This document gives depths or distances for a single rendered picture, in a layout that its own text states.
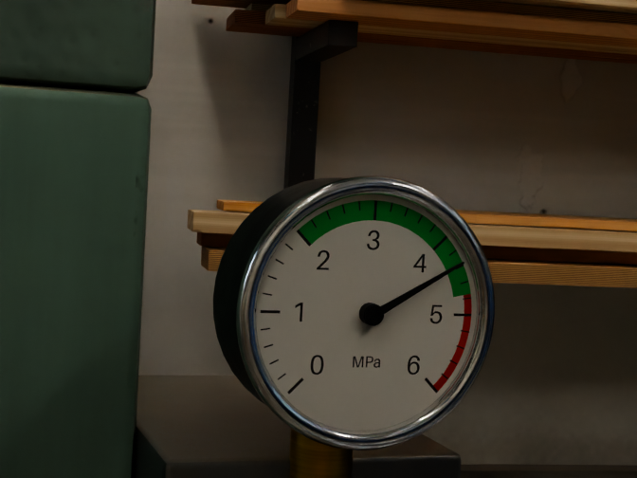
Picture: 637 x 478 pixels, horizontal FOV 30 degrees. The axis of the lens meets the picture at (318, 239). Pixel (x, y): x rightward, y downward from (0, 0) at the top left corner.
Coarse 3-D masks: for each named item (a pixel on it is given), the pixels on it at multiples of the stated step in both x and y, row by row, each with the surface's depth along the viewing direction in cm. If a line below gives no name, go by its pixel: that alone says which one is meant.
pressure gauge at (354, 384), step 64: (320, 192) 26; (384, 192) 27; (256, 256) 26; (320, 256) 27; (384, 256) 27; (448, 256) 28; (256, 320) 26; (320, 320) 27; (384, 320) 27; (448, 320) 28; (256, 384) 26; (320, 384) 27; (384, 384) 27; (448, 384) 28; (320, 448) 29
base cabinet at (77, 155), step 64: (0, 128) 30; (64, 128) 31; (128, 128) 31; (0, 192) 30; (64, 192) 31; (128, 192) 31; (0, 256) 31; (64, 256) 31; (128, 256) 32; (0, 320) 31; (64, 320) 31; (128, 320) 32; (0, 384) 31; (64, 384) 31; (128, 384) 32; (0, 448) 31; (64, 448) 31; (128, 448) 32
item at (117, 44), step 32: (0, 0) 30; (32, 0) 30; (64, 0) 31; (96, 0) 31; (128, 0) 31; (0, 32) 30; (32, 32) 30; (64, 32) 31; (96, 32) 31; (128, 32) 31; (0, 64) 30; (32, 64) 30; (64, 64) 31; (96, 64) 31; (128, 64) 31
